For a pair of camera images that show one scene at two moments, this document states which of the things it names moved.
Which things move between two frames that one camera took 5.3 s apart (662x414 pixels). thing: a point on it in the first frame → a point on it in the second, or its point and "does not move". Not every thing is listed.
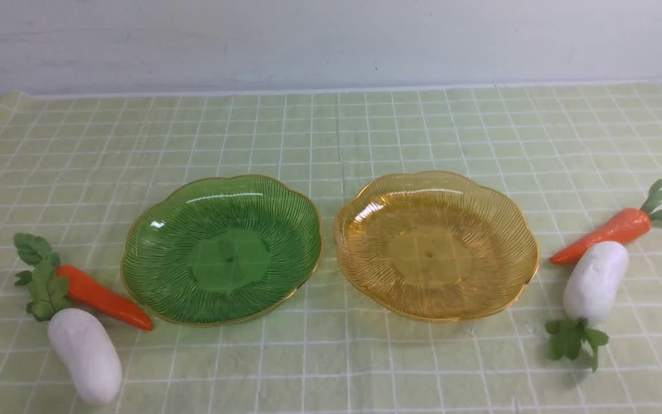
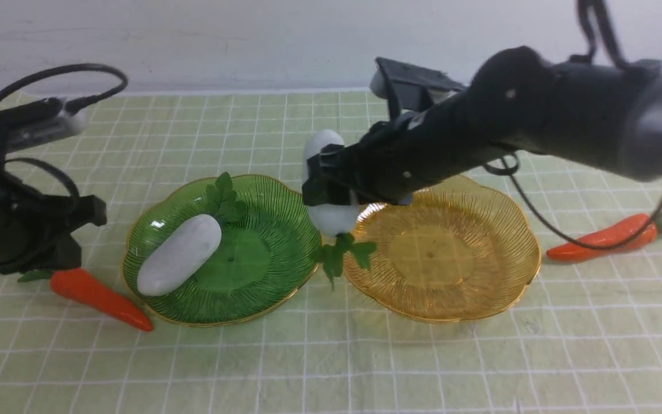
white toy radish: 594,282 → 335,220
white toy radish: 88,355 → 197,238
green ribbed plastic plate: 222,250 does not move
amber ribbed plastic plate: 435,246 does not move
